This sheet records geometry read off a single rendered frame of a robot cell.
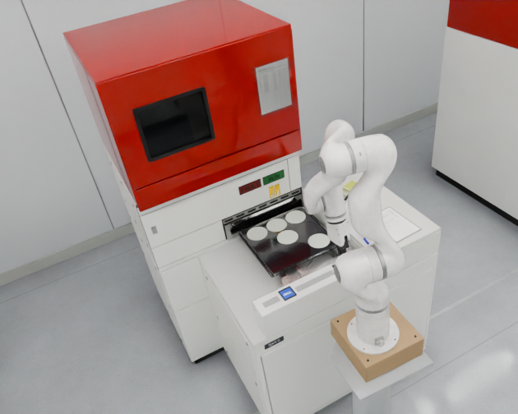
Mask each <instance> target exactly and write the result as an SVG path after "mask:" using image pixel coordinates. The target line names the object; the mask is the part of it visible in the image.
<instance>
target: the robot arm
mask: <svg viewBox="0 0 518 414"><path fill-rule="evenodd" d="M396 158H397V151H396V147H395V144H394V142H393V141H392V139H390V138H389V137H388V136H385V135H383V134H375V135H370V136H363V137H359V138H357V139H355V134H354V129H353V128H352V126H351V125H350V124H349V123H347V122H346V121H344V120H334V121H333V122H331V123H330V124H329V126H328V127H327V129H326V133H325V139H324V145H323V146H322V148H321V151H320V154H319V159H318V162H319V167H320V169H321V171H320V172H319V173H318V174H317V175H315V176H314V177H313V178H312V179H311V180H310V181H309V182H308V184H307V185H306V187H305V190H304V194H303V206H304V209H305V210H306V212H307V213H308V214H319V213H321V212H324V215H325V219H326V228H327V235H328V238H329V239H330V240H331V241H332V242H334V243H335V245H336V247H338V248H337V251H338V256H339V257H338V258H337V259H336V261H335V263H334V267H333V269H334V275H335V277H336V279H337V281H338V282H339V283H340V285H341V286H342V287H343V288H344V289H346V290H347V291H349V292H351V293H353V294H354V303H355V317H354V318H353V319H352V320H351V321H350V322H349V325H348V328H347V336H348V339H349V341H350V343H351V344H352V346H353V347H355V348H356V349H357V350H359V351H361V352H363V353H366V354H370V355H380V354H383V353H386V352H389V351H390V350H391V349H392V348H394V347H395V345H396V344H397V343H398V340H399V329H398V327H397V324H396V323H395V321H394V320H393V319H392V318H390V293H389V288H388V286H387V285H386V283H385V282H383V281H382V280H384V279H387V278H391V277H394V276H396V275H397V274H399V273H400V272H401V271H402V270H403V269H404V267H405V256H404V253H403V251H402V250H401V249H400V247H399V246H398V244H397V243H396V242H395V240H394V239H393V238H392V237H391V235H390V234H389V232H388V231H387V230H386V227H385V224H384V222H383V219H382V206H381V191H382V187H383V185H384V183H385V182H386V179H387V178H388V177H389V176H390V174H391V172H392V170H393V168H394V167H395V162H396ZM361 172H363V175H362V176H361V177H360V179H359V180H358V182H357V183H356V184H355V185H354V186H353V188H352V189H351V191H350V192H349V196H348V208H349V217H350V222H351V224H352V226H353V228H354V230H355V231H356V232H357V233H358V234H359V235H361V236H362V237H365V238H367V239H369V240H372V241H374V243H373V244H372V245H370V246H365V247H362V248H359V249H356V250H353V251H348V252H346V249H347V248H349V244H348V243H350V236H349V229H348V226H347V223H346V221H345V220H346V217H347V214H346V209H345V200H344V195H343V190H342V185H341V183H343V182H344V181H345V179H346V178H347V176H350V175H353V174H356V173H361Z"/></svg>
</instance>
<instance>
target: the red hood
mask: <svg viewBox="0 0 518 414"><path fill-rule="evenodd" d="M63 36H64V39H65V41H66V44H67V48H68V50H69V53H70V55H71V57H72V61H73V63H74V66H75V68H76V72H77V75H78V77H79V79H80V82H81V85H82V88H83V90H84V93H85V95H86V99H87V101H88V104H89V106H90V110H91V112H92V115H93V117H94V120H95V123H96V126H97V128H98V130H99V134H100V137H101V139H102V141H103V143H104V146H105V148H106V150H107V151H108V152H109V155H110V157H111V159H112V160H113V163H114V164H115V166H116V168H117V170H118V172H119V174H120V176H121V177H122V179H123V181H124V183H125V185H126V187H127V189H128V190H129V192H130V194H131V196H132V198H133V200H134V201H135V203H136V206H137V208H138V209H139V211H140V212H142V211H145V210H147V209H150V208H153V207H155V206H157V205H161V204H163V203H165V202H168V201H170V200H174V199H176V198H178V197H180V196H184V195H186V194H189V193H191V192H194V191H197V190H199V189H201V188H204V187H206V186H209V185H212V184H214V183H217V182H220V181H223V180H224V179H227V178H230V177H233V176H235V175H238V174H240V173H244V172H246V171H248V170H250V169H253V168H256V167H259V166H261V165H263V164H265V163H269V162H271V161H274V160H276V159H279V158H282V157H284V156H286V155H289V154H292V153H294V152H297V151H300V150H301V149H302V141H301V131H300V121H299V110H298V92H297V82H296V73H295V63H294V44H293V35H292V29H291V24H290V23H288V22H286V21H283V20H281V19H279V18H277V17H275V16H272V15H270V14H268V13H266V12H264V11H261V10H259V9H257V8H255V7H252V6H250V5H248V4H246V3H244V2H241V1H239V0H185V1H181V2H176V3H173V4H169V5H166V6H163V7H157V8H154V9H150V10H148V11H142V12H138V13H136V14H132V15H129V16H123V17H120V18H117V19H113V20H110V21H105V22H101V23H98V24H94V25H89V26H86V27H82V28H80V29H76V30H70V31H67V32H64V33H63Z"/></svg>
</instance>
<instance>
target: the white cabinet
mask: <svg viewBox="0 0 518 414"><path fill-rule="evenodd" d="M437 256H438V252H436V253H434V254H432V255H430V256H428V257H426V258H424V259H422V260H420V261H418V262H416V263H415V264H412V265H411V266H409V267H407V268H405V269H403V270H402V271H401V272H400V273H399V274H397V275H396V276H394V277H391V278H387V279H384V280H382V281H383V282H385V283H386V285H387V286H388V288H389V293H390V302H391V303H392V304H393V305H394V306H395V307H396V309H397V310H398V311H399V312H400V313H401V314H402V315H403V316H404V317H405V318H406V319H407V320H408V321H409V322H410V323H411V324H412V325H413V326H414V327H415V328H416V330H417V331H418V332H419V333H420V334H421V335H422V336H423V337H424V343H423V350H425V349H426V342H427V336H428V324H429V318H430V311H431V305H432V293H433V287H434V280H435V274H436V267H437ZM199 261H200V260H199ZM200 264H201V269H202V273H203V276H204V279H205V282H206V287H207V290H208V293H209V297H210V302H211V305H212V308H213V311H214V314H215V319H216V323H217V326H218V329H219V332H220V337H221V340H222V343H223V347H224V349H225V351H226V352H227V354H228V356H229V358H230V360H231V361H232V363H233V365H234V367H235V369H236V371H237V372H238V374H239V376H240V378H241V380H242V381H243V383H244V385H245V387H246V388H247V391H248V392H249V394H250V395H251V397H252V400H253V402H254V403H255V404H256V406H257V408H258V410H259V412H260V413H261V414H313V413H315V412H317V411H319V410H321V409H322V408H324V407H326V406H328V405H329V404H331V403H333V402H334V401H336V400H338V399H340V398H342V397H344V396H345V395H346V394H348V393H350V392H352V390H351V388H350V387H349V386H348V384H347V383H346V382H345V380H344V378H343V377H342V375H341V374H340V372H339V371H338V370H337V368H336V367H335V365H334V363H333V362H332V361H331V352H332V349H333V347H334V345H335V339H334V338H333V336H332V335H331V320H332V319H334V318H335V317H337V316H339V315H342V314H344V313H346V312H348V311H351V310H352V309H354V308H355V303H354V296H352V297H350V298H348V299H346V300H344V301H342V302H340V303H338V304H336V305H334V306H332V307H330V308H328V309H326V310H324V311H322V312H320V313H318V314H316V315H314V316H312V317H310V318H308V319H306V320H304V321H303V322H301V323H299V324H296V325H295V326H293V327H291V328H289V329H286V330H285V331H283V332H281V333H278V334H277V335H275V336H273V337H271V338H268V339H267V340H265V341H263V342H261V343H258V344H257V345H255V346H253V345H252V343H251V341H250V340H249V338H248V337H247V335H246V334H245V332H244V330H243V328H242V327H241V325H240V323H239V322H238V321H237V319H236V317H235V316H234V314H233V312H232V311H231V310H230V308H229V306H228V304H227V303H226V301H225V300H224V298H223V297H222V295H221V293H220V291H219V290H218V288H217V287H216V285H215V284H214V282H213V280H212V279H211V277H210V275H209V274H208V273H207V271H206V269H205V267H204V266H203V264H202V262H201V261H200Z"/></svg>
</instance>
